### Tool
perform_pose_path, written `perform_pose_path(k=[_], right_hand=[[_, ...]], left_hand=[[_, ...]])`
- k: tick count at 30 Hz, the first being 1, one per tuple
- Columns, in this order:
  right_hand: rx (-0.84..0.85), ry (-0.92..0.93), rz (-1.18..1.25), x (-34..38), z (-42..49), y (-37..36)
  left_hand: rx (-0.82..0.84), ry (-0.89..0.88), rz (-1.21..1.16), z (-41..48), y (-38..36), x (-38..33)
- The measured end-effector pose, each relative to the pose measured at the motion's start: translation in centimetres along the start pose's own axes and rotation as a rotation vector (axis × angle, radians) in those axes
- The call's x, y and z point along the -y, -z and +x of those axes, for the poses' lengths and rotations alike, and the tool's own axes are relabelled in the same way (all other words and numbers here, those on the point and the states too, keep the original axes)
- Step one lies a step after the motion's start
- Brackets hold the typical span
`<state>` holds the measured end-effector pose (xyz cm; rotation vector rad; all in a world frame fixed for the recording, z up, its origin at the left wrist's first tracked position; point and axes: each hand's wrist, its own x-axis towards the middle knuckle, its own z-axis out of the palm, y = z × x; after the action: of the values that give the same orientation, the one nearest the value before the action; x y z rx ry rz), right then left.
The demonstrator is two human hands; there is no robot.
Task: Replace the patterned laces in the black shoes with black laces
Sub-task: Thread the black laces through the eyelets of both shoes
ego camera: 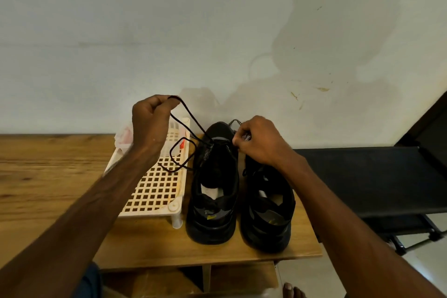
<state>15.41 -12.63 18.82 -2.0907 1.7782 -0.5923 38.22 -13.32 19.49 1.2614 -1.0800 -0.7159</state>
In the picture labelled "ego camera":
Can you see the person's right hand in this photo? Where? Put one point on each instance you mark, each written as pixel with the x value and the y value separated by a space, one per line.
pixel 262 142

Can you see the black shoe rack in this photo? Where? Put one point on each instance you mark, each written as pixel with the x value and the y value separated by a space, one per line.
pixel 377 179

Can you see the person's blue shorts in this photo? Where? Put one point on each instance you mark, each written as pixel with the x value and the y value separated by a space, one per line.
pixel 89 282

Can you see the small white plastic basket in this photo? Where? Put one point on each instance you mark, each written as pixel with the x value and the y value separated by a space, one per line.
pixel 124 140

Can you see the person's left hand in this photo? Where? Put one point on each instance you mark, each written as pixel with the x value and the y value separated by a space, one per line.
pixel 152 123

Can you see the person's right forearm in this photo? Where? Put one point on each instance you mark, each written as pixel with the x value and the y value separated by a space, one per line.
pixel 370 238

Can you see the person's left forearm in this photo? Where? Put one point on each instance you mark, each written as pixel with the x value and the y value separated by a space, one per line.
pixel 63 231

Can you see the large white plastic tray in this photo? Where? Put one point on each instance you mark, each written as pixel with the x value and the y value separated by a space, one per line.
pixel 153 189

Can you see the black shoelaces bundle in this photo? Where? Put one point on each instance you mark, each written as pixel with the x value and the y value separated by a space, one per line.
pixel 183 139

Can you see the red label sticker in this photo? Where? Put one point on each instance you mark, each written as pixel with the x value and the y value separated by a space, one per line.
pixel 181 146

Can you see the black white patterned shoelace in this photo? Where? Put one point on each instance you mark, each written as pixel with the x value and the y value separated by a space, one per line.
pixel 246 135
pixel 234 124

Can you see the dark door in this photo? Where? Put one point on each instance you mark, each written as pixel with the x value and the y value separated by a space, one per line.
pixel 427 130

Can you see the black shoe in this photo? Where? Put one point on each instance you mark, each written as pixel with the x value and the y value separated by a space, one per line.
pixel 213 207
pixel 267 214

